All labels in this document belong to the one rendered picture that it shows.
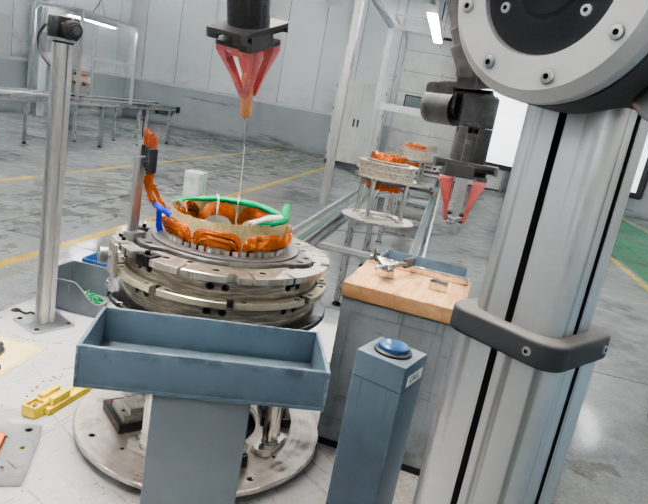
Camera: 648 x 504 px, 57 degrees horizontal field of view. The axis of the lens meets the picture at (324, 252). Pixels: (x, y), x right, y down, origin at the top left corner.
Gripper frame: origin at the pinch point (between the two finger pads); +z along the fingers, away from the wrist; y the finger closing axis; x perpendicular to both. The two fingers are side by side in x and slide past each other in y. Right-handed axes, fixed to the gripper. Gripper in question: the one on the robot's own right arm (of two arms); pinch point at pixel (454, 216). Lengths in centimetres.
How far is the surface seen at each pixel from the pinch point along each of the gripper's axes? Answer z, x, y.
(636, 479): 117, -166, -94
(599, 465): 117, -169, -79
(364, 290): 12.7, 11.7, 10.5
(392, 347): 14.5, 27.8, 2.8
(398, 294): 12.1, 11.1, 5.2
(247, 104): -12.0, 19.3, 30.8
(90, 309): 38, -9, 73
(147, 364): 14, 52, 23
